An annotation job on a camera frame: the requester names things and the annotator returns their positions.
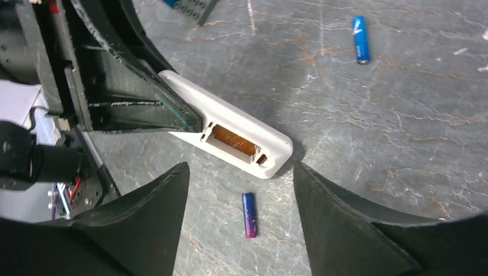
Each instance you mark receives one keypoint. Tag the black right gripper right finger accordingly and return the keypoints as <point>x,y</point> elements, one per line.
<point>347,234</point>

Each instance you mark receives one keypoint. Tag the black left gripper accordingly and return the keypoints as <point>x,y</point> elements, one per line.
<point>46,43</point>

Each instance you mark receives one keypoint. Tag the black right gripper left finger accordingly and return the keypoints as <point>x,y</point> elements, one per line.
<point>136,234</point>

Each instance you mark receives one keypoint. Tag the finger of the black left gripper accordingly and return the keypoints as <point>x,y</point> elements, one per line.
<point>130,96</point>

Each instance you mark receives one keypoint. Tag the purple blue AAA battery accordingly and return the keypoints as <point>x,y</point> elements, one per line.
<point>249,215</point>

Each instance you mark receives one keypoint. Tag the white remote control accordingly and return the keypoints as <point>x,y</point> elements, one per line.
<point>229,133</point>

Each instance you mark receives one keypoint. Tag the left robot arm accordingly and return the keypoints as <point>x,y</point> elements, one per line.
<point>24,162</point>

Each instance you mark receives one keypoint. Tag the dark grey studded baseplate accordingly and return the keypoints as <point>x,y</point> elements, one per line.
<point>199,10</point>

